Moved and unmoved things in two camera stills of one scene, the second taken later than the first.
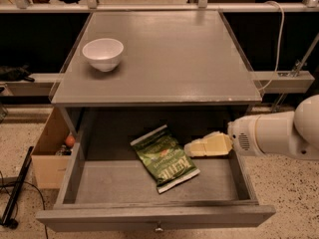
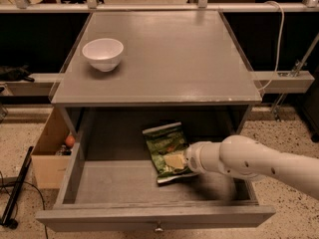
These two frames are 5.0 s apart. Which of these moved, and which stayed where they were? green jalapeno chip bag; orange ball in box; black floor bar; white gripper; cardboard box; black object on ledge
Moved: green jalapeno chip bag; white gripper
Stayed: orange ball in box; cardboard box; black object on ledge; black floor bar
